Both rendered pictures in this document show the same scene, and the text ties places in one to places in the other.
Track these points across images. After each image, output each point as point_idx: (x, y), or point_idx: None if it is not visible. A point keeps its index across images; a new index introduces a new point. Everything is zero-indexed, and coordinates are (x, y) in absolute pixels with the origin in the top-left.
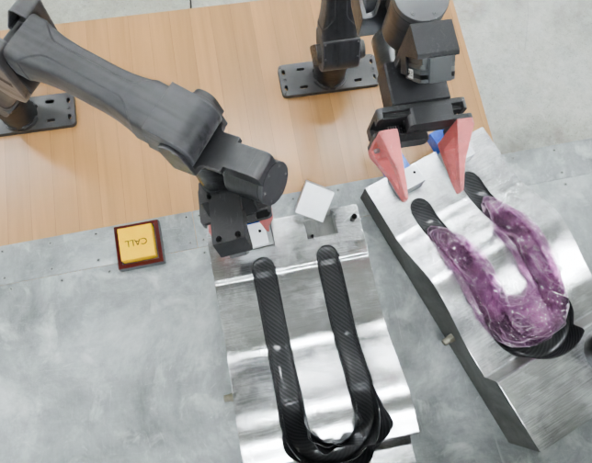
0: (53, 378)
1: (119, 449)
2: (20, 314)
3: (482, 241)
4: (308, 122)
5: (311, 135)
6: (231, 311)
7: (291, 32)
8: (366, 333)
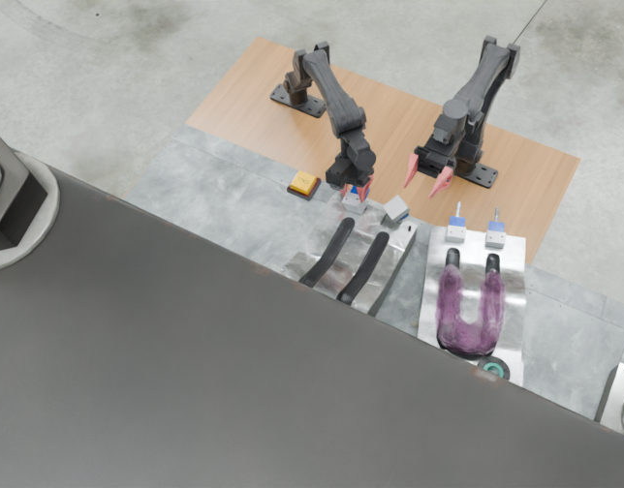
0: (223, 215)
1: None
2: (232, 181)
3: (469, 284)
4: (433, 183)
5: (429, 190)
6: (318, 230)
7: None
8: (372, 282)
